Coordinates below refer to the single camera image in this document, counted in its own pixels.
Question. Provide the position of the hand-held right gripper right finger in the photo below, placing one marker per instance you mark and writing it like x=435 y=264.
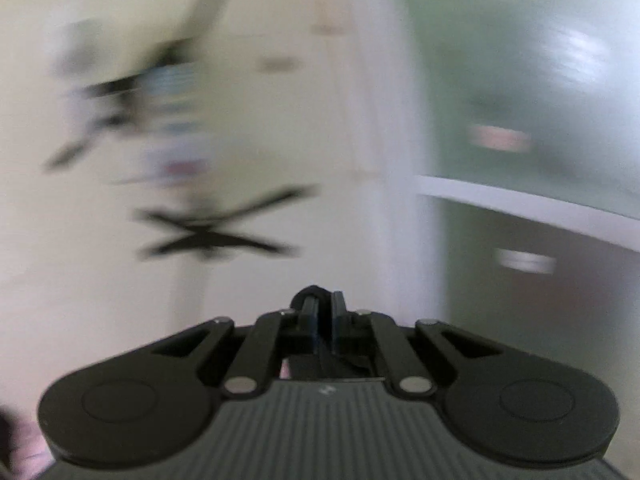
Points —
x=341 y=321

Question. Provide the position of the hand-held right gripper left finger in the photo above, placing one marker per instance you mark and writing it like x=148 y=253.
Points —
x=306 y=321

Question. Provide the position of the black tape cross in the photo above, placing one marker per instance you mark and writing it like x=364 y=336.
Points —
x=200 y=238

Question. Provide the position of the white sticker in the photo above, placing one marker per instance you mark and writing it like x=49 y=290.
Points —
x=526 y=262

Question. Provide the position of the frosted glass window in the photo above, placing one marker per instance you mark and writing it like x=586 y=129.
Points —
x=395 y=110

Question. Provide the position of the pink sticker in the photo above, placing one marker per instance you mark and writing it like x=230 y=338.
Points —
x=500 y=138

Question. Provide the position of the white power strip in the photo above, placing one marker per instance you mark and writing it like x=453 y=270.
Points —
x=170 y=91

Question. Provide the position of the long black tape strip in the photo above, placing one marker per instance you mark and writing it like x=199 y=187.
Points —
x=70 y=153

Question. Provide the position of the plain frosted window pane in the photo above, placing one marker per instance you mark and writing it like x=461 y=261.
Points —
x=525 y=60

